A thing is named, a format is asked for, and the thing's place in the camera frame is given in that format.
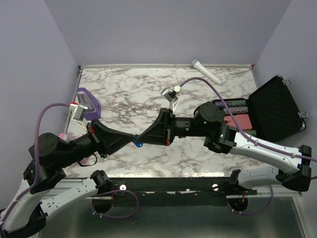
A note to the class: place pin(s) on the pink metronome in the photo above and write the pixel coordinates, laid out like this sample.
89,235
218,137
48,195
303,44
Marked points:
67,136

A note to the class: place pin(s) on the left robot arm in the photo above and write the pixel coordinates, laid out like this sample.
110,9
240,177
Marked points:
28,212

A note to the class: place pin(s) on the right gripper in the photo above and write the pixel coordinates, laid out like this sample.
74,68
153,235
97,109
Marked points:
161,131

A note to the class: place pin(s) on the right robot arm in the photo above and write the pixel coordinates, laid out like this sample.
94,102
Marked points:
286,166

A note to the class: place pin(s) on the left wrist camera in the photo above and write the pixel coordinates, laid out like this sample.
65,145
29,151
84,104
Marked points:
77,114

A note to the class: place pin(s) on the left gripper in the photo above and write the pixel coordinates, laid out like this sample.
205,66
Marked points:
109,138

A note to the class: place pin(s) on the purple metronome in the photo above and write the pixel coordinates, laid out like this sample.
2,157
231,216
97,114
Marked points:
87,99

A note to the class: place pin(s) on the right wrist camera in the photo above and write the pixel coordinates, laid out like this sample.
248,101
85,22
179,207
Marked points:
171,96

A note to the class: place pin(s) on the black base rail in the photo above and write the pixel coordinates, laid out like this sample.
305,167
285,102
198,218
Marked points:
163,192

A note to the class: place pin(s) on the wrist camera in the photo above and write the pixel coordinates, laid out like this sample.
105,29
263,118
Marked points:
171,96
77,114

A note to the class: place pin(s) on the black poker chip case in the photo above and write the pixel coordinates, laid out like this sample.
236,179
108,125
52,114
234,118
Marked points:
272,110

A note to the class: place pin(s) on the pink card deck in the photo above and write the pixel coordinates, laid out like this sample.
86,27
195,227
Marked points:
242,119

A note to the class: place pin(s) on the blue key tag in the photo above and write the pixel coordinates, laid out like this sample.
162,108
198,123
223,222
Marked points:
136,143

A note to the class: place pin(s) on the white microphone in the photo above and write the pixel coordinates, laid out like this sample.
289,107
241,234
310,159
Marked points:
198,66

